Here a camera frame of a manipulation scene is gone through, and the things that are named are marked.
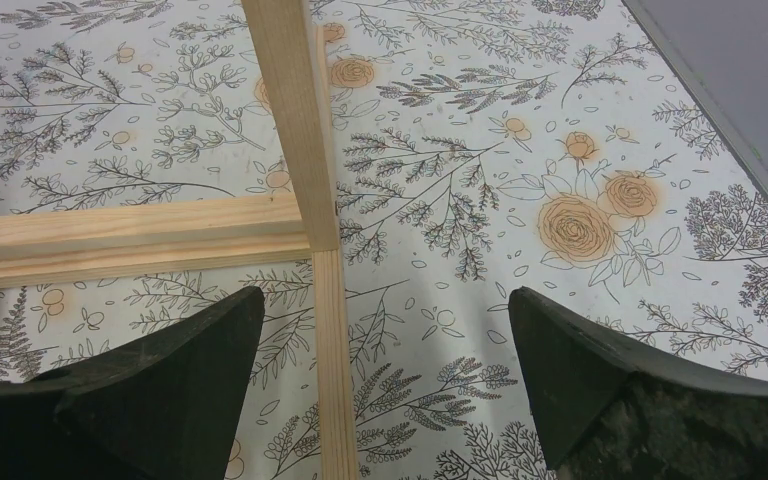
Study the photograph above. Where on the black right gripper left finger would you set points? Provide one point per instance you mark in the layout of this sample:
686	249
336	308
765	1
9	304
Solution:
164	406

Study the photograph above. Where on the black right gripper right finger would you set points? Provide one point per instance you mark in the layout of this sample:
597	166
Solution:
606	406

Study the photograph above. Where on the floral patterned table mat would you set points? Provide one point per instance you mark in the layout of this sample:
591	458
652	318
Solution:
481	146

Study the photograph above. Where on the wooden clothes rack frame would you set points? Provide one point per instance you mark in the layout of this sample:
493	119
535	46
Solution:
117	242

